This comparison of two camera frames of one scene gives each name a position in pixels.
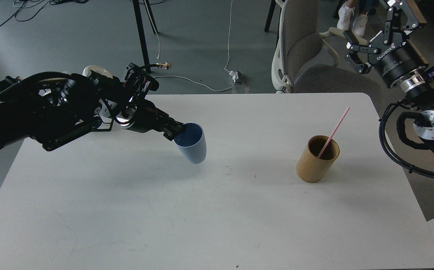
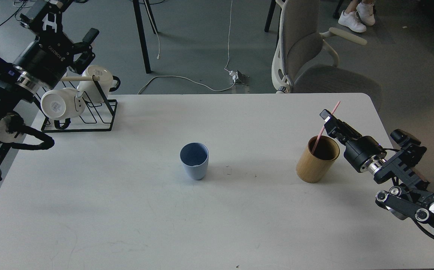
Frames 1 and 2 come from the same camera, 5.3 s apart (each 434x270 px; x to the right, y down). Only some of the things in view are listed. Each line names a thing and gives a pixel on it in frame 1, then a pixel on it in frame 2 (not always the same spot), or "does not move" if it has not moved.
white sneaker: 359,23 → 365,12
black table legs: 136,4 does not move
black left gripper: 144,113 → 48,58
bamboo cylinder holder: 317,158 does not move
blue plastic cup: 192,143 → 194,156
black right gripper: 400,65 → 365,153
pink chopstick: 332,133 → 315,147
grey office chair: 303,62 does not move
